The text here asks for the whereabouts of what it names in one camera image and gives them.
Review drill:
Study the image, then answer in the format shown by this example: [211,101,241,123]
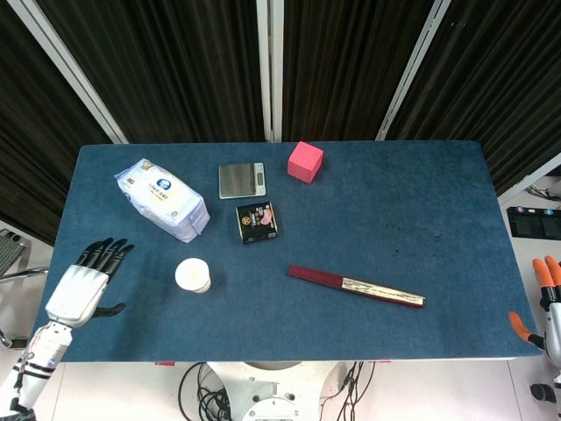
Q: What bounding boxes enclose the dark red folding fan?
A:
[287,264,427,310]

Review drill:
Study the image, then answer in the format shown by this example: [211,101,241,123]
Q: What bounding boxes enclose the white partition frame post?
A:
[5,0,129,145]
[497,151,561,207]
[375,0,458,141]
[255,0,285,143]

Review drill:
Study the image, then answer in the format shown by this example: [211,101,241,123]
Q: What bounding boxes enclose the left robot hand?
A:
[45,238,136,329]

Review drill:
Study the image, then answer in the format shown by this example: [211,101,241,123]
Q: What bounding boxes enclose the small black snack packet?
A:
[235,201,282,245]

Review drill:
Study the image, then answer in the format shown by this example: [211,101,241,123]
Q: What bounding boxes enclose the blue table mat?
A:
[25,140,543,363]

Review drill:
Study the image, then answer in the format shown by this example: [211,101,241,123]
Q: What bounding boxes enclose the white tissue pack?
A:
[114,158,210,245]

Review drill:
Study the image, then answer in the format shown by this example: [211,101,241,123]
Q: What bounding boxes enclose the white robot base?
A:
[205,360,334,421]

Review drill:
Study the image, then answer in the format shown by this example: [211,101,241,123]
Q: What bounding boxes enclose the black cable bundle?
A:
[178,361,231,421]

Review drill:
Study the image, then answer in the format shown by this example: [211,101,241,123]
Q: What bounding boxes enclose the black device with buttons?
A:
[506,205,561,240]

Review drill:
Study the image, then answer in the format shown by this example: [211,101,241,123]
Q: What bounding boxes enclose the silver digital scale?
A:
[218,162,267,201]

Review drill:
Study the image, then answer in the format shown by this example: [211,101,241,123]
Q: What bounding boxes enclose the white paper cup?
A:
[174,258,212,295]

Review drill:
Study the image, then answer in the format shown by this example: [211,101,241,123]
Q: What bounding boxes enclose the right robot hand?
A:
[508,255,561,352]

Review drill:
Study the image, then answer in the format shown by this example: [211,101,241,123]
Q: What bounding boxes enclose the pink cube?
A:
[287,140,325,185]

